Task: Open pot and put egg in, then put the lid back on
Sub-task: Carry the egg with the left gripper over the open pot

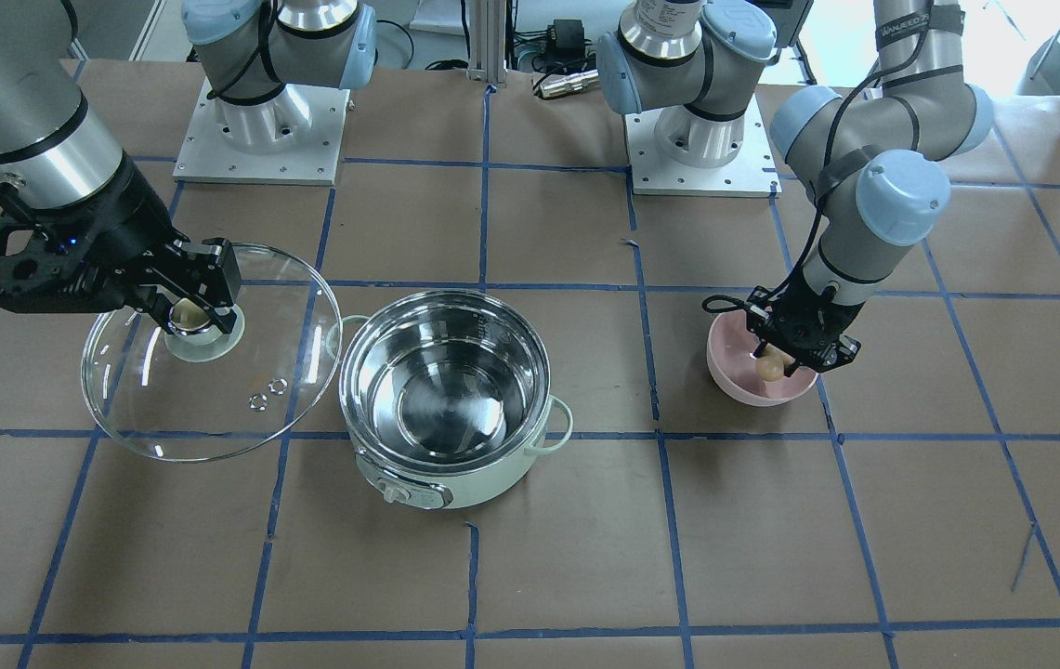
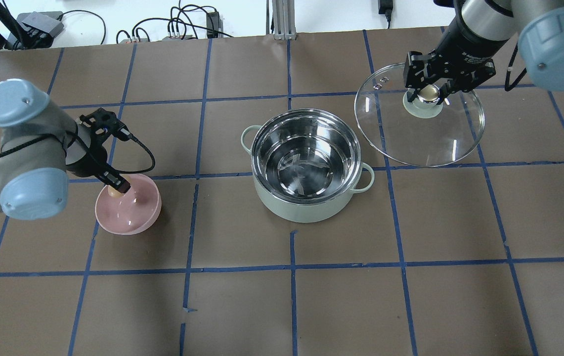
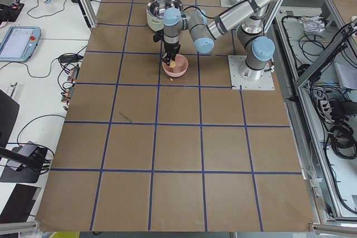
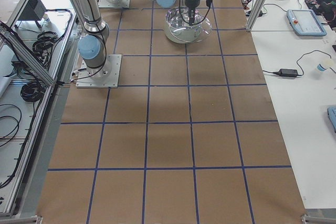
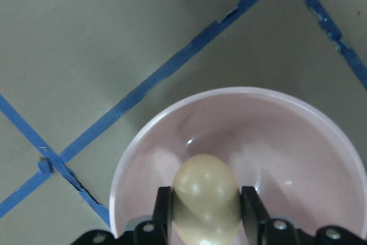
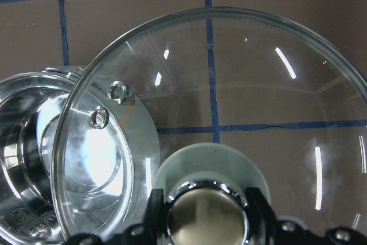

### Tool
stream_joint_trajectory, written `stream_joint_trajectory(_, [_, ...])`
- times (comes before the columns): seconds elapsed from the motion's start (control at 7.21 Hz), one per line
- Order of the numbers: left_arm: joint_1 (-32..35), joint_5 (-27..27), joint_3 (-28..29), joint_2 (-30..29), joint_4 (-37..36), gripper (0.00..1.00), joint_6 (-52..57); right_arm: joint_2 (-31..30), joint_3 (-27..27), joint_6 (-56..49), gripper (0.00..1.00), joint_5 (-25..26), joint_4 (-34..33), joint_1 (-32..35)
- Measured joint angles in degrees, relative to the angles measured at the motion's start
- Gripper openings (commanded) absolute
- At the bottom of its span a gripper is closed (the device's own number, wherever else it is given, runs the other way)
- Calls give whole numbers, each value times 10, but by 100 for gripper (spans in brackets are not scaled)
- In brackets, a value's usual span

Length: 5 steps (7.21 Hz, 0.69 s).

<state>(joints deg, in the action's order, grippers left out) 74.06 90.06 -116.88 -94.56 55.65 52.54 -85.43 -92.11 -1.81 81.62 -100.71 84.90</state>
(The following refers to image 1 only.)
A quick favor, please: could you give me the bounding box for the pale green electric pot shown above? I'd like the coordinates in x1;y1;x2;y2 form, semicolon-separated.
339;289;575;511

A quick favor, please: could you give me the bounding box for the glass pot lid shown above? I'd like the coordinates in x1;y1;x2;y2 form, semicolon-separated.
80;244;345;463

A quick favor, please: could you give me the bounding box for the brown egg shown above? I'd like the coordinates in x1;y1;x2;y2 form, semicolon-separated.
755;346;793;384

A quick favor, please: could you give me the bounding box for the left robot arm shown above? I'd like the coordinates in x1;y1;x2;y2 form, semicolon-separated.
595;1;994;373

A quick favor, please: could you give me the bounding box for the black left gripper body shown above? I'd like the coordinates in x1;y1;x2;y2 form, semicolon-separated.
746;271;862;374

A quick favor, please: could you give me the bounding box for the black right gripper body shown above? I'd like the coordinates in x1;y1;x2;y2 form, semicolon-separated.
0;155;191;313

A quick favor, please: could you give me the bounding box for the pink bowl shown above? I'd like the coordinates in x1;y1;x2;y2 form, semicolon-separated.
705;310;819;407

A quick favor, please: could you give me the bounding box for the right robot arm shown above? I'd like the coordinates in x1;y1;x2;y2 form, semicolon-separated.
0;1;376;337

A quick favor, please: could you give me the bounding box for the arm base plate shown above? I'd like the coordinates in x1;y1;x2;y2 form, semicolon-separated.
624;98;781;198
173;82;351;187

